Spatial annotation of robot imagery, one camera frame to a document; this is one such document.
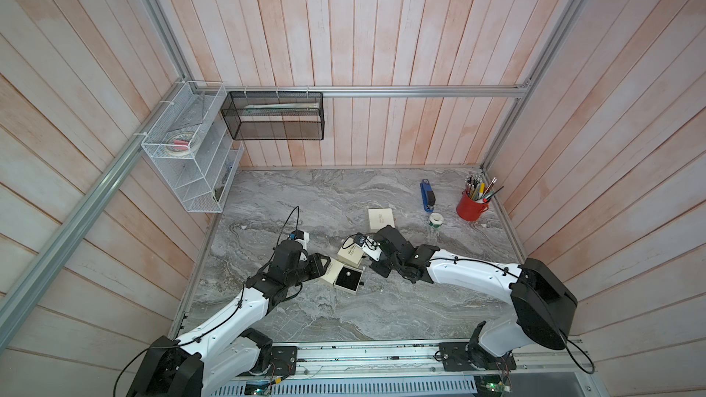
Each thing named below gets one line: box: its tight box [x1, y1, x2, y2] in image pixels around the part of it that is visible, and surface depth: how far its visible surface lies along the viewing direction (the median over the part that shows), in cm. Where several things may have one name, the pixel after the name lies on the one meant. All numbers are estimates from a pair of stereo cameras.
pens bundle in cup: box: [464, 174, 505, 204], surface depth 97 cm
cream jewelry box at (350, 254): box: [336, 237, 365, 269], surface depth 92 cm
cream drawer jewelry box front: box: [320, 258, 364, 295], surface depth 89 cm
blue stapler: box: [420, 178, 436, 213], surface depth 109 cm
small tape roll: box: [429, 212, 445, 226], surface depth 103 cm
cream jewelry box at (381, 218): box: [367, 208, 396, 230], surface depth 103 cm
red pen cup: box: [455, 190, 490, 222], surface depth 105 cm
